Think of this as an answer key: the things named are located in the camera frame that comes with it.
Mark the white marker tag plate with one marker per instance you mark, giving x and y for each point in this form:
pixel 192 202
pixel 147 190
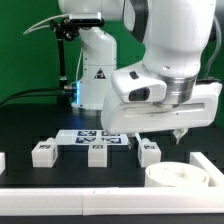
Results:
pixel 85 137

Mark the black camera on stand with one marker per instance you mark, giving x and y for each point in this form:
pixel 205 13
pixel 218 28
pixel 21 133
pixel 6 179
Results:
pixel 87 20

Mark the white obstacle fence frame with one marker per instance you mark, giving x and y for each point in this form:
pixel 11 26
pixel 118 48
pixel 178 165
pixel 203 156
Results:
pixel 118 201

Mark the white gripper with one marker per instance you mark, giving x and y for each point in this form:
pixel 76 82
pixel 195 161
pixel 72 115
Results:
pixel 118 117

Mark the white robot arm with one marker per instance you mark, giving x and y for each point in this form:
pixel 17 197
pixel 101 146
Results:
pixel 174 33

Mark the black camera stand pole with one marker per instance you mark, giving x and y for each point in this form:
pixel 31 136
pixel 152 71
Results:
pixel 64 31

